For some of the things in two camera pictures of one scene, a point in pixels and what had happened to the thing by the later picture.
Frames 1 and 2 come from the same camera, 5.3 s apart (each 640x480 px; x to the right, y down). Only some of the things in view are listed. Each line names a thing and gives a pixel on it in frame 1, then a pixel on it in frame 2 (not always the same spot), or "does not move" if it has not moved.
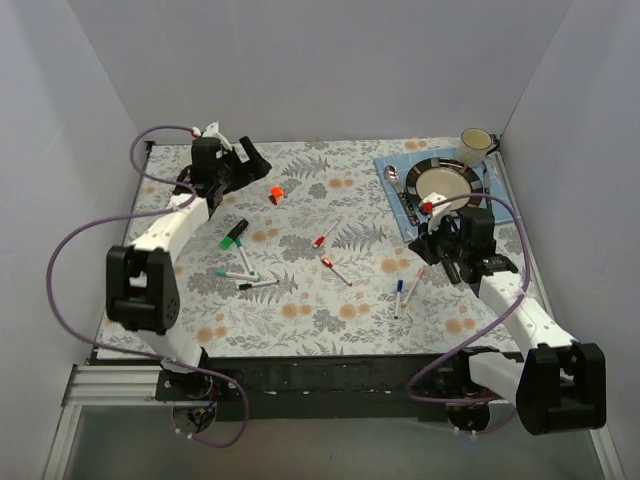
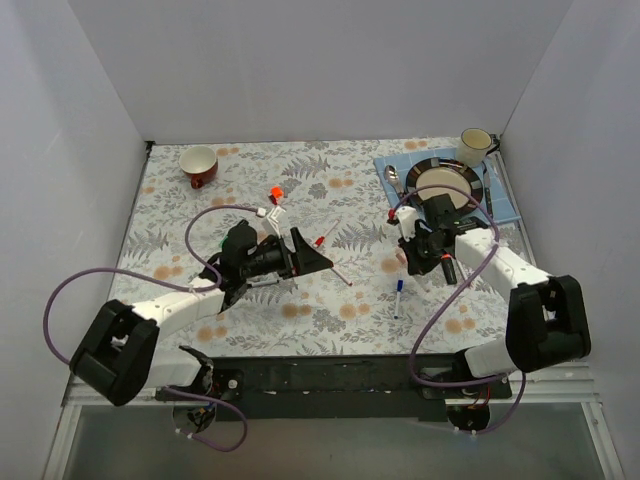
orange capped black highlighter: (451, 270) does not move
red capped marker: (321, 239) does not move
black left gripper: (240, 167) -> (290, 256)
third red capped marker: (330, 265) does not move
